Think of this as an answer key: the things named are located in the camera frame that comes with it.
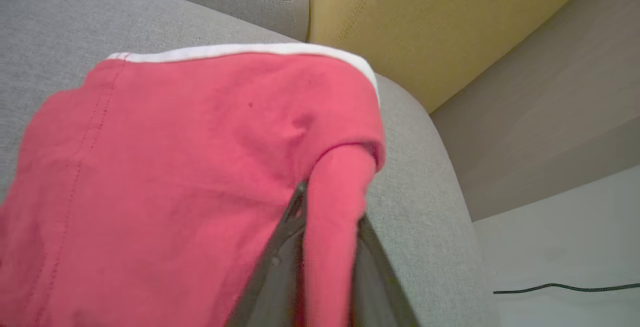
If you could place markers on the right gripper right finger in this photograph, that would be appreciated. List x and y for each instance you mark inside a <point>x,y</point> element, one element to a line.
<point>375,287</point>

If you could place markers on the yellow sofa backrest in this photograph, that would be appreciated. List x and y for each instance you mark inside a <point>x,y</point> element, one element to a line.
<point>425,27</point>

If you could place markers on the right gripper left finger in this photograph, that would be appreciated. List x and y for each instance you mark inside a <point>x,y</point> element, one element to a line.
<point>280,277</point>

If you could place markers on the red Bulls basketball shorts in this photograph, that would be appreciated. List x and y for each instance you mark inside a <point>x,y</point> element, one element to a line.
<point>175,167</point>

